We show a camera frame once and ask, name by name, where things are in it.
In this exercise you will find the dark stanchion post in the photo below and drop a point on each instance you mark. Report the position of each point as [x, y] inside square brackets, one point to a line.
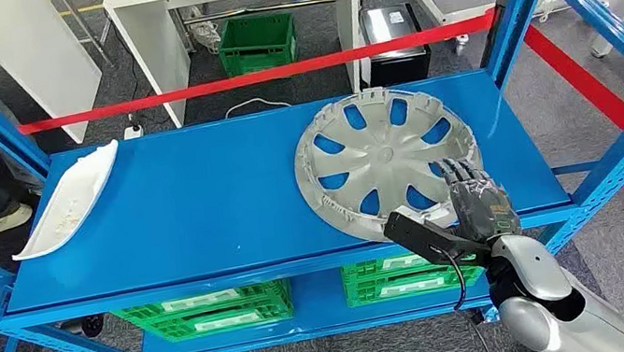
[501, 32]

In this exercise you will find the black box with silver lid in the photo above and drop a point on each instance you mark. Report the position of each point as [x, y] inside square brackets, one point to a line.
[388, 25]

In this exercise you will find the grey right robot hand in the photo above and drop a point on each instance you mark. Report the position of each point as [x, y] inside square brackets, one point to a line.
[482, 204]

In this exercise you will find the silver wheel hubcap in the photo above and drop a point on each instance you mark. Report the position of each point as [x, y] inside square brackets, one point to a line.
[384, 154]

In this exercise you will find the white plastic trim part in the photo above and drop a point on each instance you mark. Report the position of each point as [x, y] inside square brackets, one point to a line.
[71, 200]

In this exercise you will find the metal stand legs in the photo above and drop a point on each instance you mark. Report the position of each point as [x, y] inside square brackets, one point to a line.
[83, 28]

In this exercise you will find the white desk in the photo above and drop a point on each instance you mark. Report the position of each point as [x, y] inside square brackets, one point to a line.
[43, 60]
[154, 49]

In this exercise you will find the white power strip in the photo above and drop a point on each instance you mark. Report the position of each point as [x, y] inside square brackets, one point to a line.
[133, 132]

